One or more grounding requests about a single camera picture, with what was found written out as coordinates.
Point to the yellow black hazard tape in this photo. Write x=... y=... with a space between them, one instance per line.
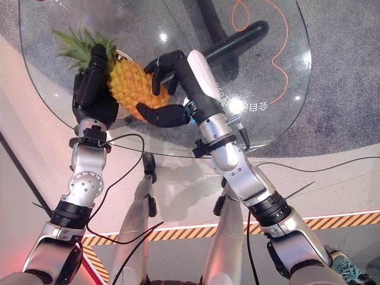
x=341 y=221

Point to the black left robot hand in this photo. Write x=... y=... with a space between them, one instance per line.
x=93 y=95

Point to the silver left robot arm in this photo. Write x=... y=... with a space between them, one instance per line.
x=86 y=184

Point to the silver right robot leg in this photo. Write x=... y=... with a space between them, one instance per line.
x=225 y=237

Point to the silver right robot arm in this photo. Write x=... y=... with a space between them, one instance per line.
x=237 y=178

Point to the black tubular table base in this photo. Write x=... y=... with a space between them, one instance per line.
x=237 y=37

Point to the silver robot leg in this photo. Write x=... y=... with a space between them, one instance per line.
x=133 y=231
x=225 y=237

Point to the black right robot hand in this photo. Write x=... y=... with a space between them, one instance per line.
x=199 y=89

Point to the silver left robot leg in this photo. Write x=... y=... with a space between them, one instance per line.
x=133 y=231

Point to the yellow pineapple with green crown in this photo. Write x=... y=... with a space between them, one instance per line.
x=133 y=83

